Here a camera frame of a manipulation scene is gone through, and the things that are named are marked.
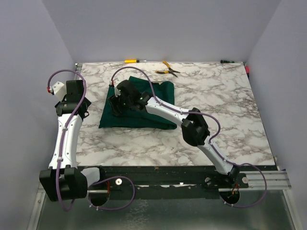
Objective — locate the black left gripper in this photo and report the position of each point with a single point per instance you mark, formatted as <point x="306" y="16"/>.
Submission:
<point x="64" y="99"/>

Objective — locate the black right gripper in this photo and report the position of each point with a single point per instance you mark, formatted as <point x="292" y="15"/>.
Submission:
<point x="113" y="101"/>

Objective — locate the dark green surgical cloth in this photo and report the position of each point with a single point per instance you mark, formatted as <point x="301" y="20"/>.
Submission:
<point x="134" y="119"/>

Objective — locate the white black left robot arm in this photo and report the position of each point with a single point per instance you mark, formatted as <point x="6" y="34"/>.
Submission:
<point x="69" y="134"/>

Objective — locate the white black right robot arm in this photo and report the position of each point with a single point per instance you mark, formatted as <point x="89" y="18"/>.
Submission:
<point x="195" y="130"/>

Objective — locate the yellow black needle-nose pliers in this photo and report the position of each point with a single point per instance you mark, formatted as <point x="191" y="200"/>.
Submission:
<point x="168" y="71"/>

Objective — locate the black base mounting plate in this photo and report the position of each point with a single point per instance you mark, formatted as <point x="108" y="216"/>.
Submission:
<point x="131" y="193"/>

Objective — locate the black green screwdriver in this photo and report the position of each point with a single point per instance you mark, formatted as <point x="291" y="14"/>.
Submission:
<point x="226" y="61"/>

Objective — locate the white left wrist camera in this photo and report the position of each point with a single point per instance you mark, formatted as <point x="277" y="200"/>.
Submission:
<point x="59" y="90"/>

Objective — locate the yellow handled screwdriver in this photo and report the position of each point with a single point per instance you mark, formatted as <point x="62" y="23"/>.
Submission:
<point x="128" y="61"/>

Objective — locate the aluminium extrusion rail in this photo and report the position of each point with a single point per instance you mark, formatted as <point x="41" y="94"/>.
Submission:
<point x="268" y="179"/>

